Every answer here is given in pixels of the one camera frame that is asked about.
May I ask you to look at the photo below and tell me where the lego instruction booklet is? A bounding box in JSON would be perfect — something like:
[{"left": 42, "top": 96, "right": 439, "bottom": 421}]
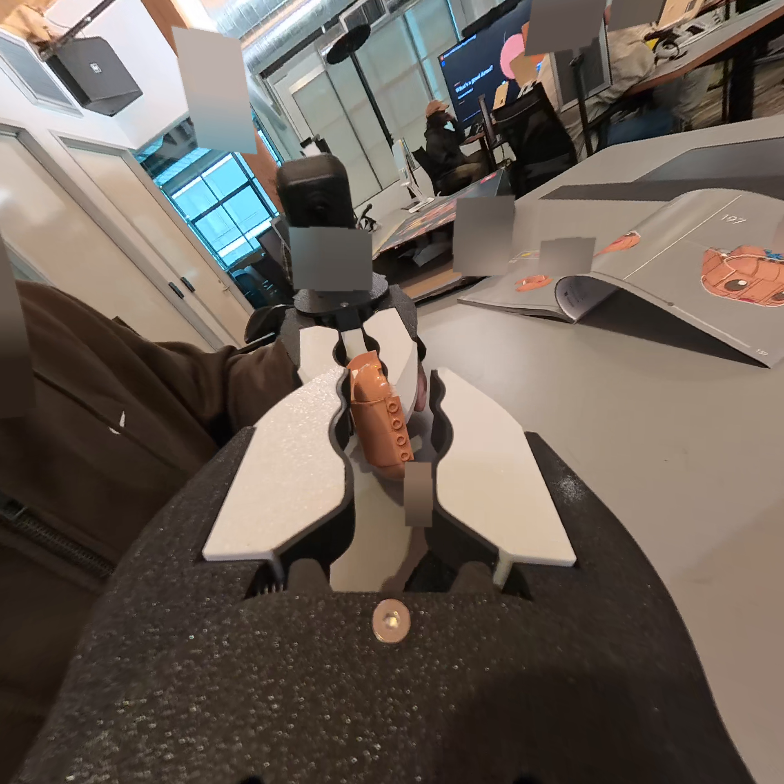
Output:
[{"left": 460, "top": 187, "right": 784, "bottom": 368}]

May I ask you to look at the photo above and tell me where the brown lego assembly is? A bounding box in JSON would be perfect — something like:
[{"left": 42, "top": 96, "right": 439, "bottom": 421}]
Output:
[{"left": 346, "top": 352, "right": 430, "bottom": 470}]

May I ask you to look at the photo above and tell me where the black wall speaker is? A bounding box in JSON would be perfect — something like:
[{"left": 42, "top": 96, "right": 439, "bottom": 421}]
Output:
[{"left": 47, "top": 35, "right": 143, "bottom": 118}]

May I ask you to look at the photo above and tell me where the wall display screen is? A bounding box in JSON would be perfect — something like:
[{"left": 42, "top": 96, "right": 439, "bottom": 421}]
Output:
[{"left": 438, "top": 0, "right": 540, "bottom": 129}]

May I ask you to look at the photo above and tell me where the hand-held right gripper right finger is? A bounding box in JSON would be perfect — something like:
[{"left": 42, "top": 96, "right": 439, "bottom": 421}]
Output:
[{"left": 425, "top": 368, "right": 578, "bottom": 568}]

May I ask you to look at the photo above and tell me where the person's left forearm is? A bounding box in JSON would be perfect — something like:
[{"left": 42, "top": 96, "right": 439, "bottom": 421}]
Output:
[{"left": 184, "top": 337, "right": 301, "bottom": 444}]

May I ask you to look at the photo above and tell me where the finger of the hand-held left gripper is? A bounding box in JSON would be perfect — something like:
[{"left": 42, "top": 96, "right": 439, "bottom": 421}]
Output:
[
  {"left": 298, "top": 321, "right": 346, "bottom": 387},
  {"left": 362, "top": 307, "right": 425, "bottom": 374}
]

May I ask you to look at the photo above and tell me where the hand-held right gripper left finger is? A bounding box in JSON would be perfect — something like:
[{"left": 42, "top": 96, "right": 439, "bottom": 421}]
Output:
[{"left": 201, "top": 368, "right": 356, "bottom": 564}]

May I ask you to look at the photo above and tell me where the dark office desk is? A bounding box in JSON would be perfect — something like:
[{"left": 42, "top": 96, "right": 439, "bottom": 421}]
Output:
[{"left": 637, "top": 0, "right": 784, "bottom": 123}]

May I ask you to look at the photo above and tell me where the printed lego set box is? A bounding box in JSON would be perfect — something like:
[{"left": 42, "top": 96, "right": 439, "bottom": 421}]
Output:
[{"left": 374, "top": 166, "right": 515, "bottom": 301}]

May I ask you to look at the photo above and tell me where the black floor lamp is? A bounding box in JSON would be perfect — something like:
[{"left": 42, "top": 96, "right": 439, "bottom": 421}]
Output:
[{"left": 324, "top": 22, "right": 423, "bottom": 203}]

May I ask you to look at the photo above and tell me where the brown hooded jacket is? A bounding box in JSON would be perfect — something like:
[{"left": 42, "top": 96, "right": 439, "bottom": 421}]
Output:
[{"left": 0, "top": 280, "right": 246, "bottom": 760}]

